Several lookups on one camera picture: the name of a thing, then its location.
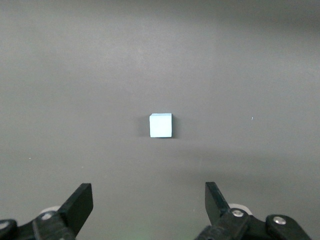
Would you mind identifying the light blue foam block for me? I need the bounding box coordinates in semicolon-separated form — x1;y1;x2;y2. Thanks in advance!
149;112;173;139

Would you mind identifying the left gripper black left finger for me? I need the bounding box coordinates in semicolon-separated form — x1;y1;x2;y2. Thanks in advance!
0;183;94;240

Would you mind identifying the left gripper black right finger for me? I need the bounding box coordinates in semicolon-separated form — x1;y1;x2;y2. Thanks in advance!
204;181;313;240

